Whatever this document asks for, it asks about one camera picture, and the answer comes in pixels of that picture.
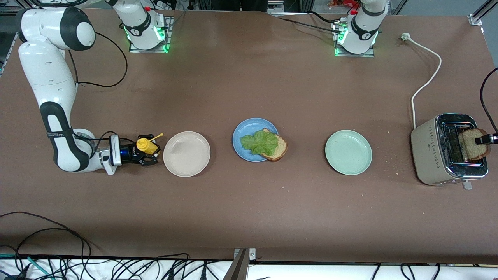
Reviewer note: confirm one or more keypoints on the beige chrome toaster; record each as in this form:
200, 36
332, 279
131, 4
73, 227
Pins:
428, 155

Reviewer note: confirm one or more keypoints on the light green plate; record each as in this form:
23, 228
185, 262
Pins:
348, 152

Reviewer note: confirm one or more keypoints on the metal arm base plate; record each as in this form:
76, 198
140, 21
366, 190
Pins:
149, 51
356, 55

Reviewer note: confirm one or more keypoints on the beige plate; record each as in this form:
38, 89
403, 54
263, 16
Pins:
186, 154

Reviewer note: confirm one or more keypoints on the aluminium frame profile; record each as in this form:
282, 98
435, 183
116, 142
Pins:
476, 19

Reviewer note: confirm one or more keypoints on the green lettuce leaf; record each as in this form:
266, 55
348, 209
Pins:
258, 142

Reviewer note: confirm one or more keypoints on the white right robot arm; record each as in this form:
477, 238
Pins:
50, 77

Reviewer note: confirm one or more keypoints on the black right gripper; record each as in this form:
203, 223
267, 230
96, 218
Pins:
132, 153

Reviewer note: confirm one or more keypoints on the blue plate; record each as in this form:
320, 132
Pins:
243, 134

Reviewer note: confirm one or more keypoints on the grey metal mounting post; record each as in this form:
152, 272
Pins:
241, 268

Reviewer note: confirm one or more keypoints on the brown bread slice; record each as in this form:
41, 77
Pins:
469, 146
280, 149

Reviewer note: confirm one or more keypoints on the yellow mustard squeeze bottle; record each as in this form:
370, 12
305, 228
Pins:
144, 146

